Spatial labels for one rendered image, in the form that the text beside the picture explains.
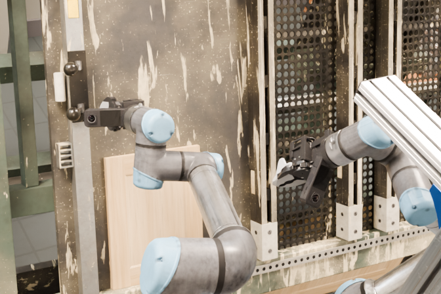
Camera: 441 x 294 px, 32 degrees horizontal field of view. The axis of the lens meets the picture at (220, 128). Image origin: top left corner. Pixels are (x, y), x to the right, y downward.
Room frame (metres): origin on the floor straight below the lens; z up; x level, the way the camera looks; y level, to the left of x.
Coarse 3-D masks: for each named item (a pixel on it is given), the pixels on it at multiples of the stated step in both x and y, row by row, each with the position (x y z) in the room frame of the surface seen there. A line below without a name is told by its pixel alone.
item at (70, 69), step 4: (80, 60) 1.68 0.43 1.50; (68, 64) 1.58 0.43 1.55; (72, 64) 1.58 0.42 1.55; (76, 64) 1.65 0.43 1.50; (80, 64) 1.67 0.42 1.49; (64, 68) 1.57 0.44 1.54; (68, 68) 1.57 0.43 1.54; (72, 68) 1.57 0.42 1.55; (76, 68) 1.58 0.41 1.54; (80, 68) 1.67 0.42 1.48; (64, 72) 1.57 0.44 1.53; (68, 72) 1.57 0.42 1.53; (72, 72) 1.57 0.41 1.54; (76, 72) 1.58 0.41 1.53
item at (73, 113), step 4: (80, 104) 1.62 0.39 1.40; (84, 104) 1.63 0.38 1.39; (72, 108) 1.53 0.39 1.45; (76, 108) 1.54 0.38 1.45; (80, 108) 1.60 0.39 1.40; (84, 108) 1.62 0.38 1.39; (68, 112) 1.52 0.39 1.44; (72, 112) 1.52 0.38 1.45; (76, 112) 1.53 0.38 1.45; (80, 112) 1.54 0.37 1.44; (68, 116) 1.52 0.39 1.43; (72, 116) 1.52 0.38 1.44; (76, 116) 1.52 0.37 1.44; (72, 120) 1.52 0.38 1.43; (76, 120) 1.52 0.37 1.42
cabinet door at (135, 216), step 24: (120, 168) 1.63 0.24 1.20; (120, 192) 1.60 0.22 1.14; (144, 192) 1.64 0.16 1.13; (168, 192) 1.69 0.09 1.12; (192, 192) 1.73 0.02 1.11; (120, 216) 1.56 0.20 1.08; (144, 216) 1.61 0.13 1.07; (168, 216) 1.65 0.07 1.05; (192, 216) 1.69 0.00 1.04; (120, 240) 1.53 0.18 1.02; (144, 240) 1.57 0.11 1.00; (120, 264) 1.49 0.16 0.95; (120, 288) 1.46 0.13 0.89
